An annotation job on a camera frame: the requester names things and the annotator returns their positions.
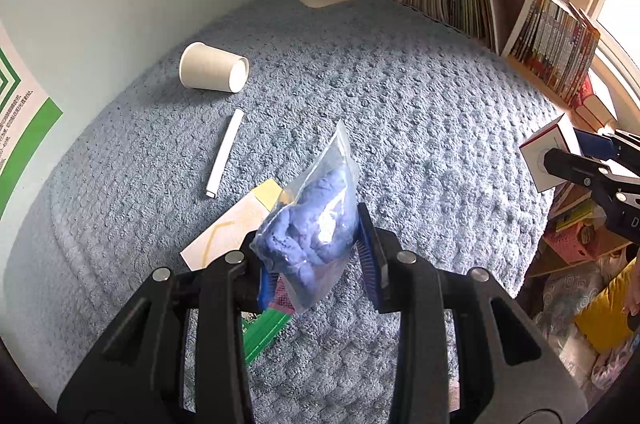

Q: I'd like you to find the white paper cup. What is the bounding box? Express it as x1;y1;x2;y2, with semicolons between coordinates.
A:
179;42;250;94

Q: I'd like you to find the clear bag of blue gloves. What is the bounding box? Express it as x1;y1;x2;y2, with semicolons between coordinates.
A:
249;120;360;313

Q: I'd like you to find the white pen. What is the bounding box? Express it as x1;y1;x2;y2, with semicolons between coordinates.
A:
204;108;245;199

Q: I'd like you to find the green striped wall poster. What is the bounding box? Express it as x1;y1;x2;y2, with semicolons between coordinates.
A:
0;22;64;221

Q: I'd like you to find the pale patterned cloth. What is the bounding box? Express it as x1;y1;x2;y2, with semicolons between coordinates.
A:
530;263;618;387

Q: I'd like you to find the blue knitted blanket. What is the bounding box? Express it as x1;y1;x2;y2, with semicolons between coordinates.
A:
7;0;565;424

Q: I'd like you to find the row of colourful books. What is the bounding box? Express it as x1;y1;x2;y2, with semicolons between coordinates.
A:
510;0;602;106

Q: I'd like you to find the pile of flat books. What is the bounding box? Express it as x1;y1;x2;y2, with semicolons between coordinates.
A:
549;181;607;231

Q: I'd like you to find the green toothpaste box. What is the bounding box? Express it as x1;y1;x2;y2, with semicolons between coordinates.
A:
241;308;296;365

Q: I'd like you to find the window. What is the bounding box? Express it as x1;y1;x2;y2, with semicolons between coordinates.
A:
570;0;640;91

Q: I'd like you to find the white square box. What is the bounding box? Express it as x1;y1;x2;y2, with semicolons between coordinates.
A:
519;114;584;193

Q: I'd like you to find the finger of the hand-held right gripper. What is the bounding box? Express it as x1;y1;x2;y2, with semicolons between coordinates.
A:
574;128;640;177
544;148;640;207

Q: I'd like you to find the yellow cloth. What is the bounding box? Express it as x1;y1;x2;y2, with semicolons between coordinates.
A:
574;258;640;353

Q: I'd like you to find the stack of thick books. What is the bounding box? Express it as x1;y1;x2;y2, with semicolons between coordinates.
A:
571;72;622;132

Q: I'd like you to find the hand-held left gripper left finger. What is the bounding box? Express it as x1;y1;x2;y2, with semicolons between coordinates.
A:
56;231;281;424

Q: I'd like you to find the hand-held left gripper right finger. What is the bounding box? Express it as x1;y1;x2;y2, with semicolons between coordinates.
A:
356;203;588;424

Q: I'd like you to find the pink plastic basket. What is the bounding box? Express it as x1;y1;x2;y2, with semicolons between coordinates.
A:
542;221;609;263

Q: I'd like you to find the cream flat box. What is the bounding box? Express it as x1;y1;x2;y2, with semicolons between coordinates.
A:
180;178;284;272

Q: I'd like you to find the purple foil packet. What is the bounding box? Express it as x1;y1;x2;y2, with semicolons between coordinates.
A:
270;277;294;311

